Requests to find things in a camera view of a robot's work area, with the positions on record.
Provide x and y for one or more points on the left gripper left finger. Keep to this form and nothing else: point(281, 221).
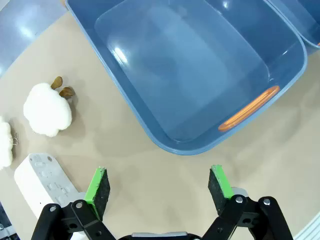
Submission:
point(98, 192)

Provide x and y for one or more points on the white plush sheep toy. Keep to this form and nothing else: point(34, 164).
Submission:
point(47, 110)
point(4, 147)

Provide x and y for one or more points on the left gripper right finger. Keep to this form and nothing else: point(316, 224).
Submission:
point(218, 192)

